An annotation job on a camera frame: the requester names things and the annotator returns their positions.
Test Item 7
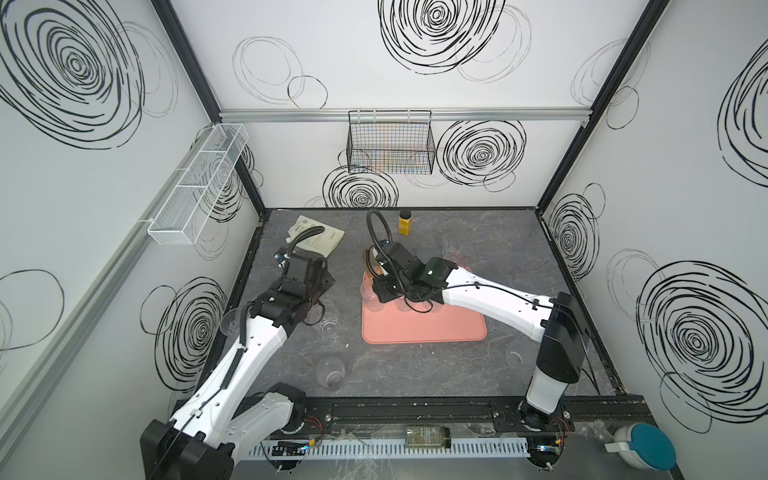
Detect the clear wine glass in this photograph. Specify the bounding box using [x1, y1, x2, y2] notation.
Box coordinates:
[219, 308, 242, 338]

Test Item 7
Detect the clear faceted glass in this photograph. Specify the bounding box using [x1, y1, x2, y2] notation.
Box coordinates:
[360, 282, 385, 312]

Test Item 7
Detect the clear acrylic wall shelf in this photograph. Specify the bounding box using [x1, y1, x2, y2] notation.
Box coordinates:
[147, 123, 248, 246]

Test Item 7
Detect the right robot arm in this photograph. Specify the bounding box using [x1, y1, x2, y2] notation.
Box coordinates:
[364, 209, 589, 432]

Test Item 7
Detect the white slotted cable duct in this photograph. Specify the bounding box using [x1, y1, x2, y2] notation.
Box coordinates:
[244, 437, 530, 461]

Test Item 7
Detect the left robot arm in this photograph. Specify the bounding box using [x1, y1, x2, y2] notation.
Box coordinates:
[140, 226, 334, 479]

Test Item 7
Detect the yellow spice jar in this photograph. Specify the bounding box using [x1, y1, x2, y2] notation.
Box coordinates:
[398, 209, 413, 236]

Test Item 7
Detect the green circuit board box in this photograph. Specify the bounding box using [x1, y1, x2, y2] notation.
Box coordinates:
[405, 425, 451, 449]

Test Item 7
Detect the black wire basket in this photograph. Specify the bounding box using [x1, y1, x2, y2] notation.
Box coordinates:
[345, 109, 437, 175]

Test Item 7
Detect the pink plastic tray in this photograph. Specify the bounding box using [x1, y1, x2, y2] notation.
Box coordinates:
[362, 273, 487, 344]

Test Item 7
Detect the amber plastic cup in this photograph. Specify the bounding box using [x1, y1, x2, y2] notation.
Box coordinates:
[362, 249, 380, 278]

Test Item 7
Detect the white sugar refill pouch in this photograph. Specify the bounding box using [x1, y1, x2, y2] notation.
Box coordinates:
[285, 215, 345, 257]

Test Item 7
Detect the teal white kettle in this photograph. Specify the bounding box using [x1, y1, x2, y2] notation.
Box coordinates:
[604, 423, 677, 471]

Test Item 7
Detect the small clear glass front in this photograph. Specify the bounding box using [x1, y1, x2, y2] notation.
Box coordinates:
[318, 301, 341, 335]

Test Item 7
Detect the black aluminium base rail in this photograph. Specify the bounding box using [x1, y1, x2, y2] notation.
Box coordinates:
[305, 395, 653, 432]

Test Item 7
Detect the clear cup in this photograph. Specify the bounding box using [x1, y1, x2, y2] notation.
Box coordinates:
[315, 356, 346, 391]

